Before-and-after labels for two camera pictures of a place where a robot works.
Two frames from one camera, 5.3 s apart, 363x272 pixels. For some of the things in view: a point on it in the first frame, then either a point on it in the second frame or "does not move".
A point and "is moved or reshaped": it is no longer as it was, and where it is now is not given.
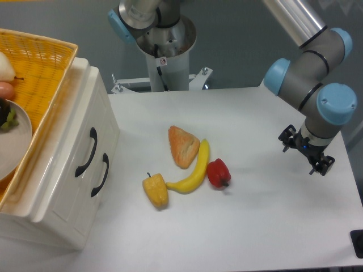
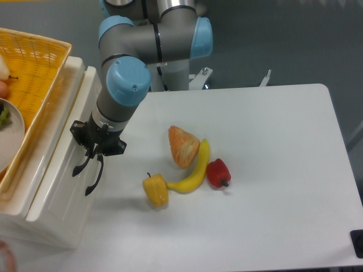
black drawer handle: x=106 y=160 → x=100 y=158
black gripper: x=290 y=138 → x=97 y=139
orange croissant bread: x=184 y=146 does not move
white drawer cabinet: x=55 y=200 does not move
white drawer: x=80 y=130 is moved or reshaped
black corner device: x=357 y=238 does not move
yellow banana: x=192 y=182 does not move
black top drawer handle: x=93 y=135 is moved or reshaped
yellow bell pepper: x=155 y=188 does not move
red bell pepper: x=219 y=175 does not move
